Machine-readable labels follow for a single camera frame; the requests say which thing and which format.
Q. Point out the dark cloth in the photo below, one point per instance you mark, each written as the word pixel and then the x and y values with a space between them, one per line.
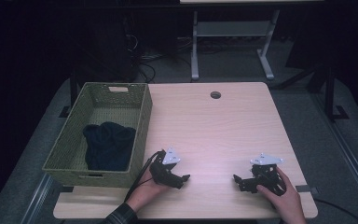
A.
pixel 108 146

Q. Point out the black metal stand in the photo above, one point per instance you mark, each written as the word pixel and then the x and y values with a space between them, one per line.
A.
pixel 331 99

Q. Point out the dark computer tower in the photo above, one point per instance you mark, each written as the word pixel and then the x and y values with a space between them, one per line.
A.
pixel 108 46

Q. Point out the green woven basket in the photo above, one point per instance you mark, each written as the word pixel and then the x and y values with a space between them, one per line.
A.
pixel 71 137

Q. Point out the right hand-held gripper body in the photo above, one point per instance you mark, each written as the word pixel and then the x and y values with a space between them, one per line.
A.
pixel 268 175

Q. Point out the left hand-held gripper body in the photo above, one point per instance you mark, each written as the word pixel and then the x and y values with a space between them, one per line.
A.
pixel 163 172

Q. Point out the aluminium floor rail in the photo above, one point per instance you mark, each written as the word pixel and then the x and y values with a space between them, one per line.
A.
pixel 345 149
pixel 37 199

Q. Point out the person's right hand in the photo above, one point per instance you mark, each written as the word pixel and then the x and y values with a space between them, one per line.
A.
pixel 287 202

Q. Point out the grey tape strip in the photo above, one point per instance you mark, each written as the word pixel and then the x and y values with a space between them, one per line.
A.
pixel 304 188

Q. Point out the white metal desk frame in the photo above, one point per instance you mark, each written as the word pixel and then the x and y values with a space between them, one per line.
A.
pixel 230 29

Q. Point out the person's left hand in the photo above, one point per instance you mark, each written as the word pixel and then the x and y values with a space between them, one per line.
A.
pixel 146 193

